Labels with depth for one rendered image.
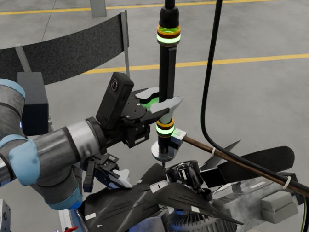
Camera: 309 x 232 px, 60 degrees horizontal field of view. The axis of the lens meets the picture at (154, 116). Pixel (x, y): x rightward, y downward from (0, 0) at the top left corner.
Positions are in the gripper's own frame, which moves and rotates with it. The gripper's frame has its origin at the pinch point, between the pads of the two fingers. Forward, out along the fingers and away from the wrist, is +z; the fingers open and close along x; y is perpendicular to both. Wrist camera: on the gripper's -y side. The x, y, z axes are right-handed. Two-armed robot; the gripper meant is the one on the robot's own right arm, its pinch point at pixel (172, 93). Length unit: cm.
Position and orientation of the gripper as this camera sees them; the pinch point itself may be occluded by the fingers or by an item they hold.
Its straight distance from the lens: 61.5
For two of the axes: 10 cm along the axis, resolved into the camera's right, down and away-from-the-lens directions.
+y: 0.0, 7.2, 6.9
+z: 8.4, -3.8, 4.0
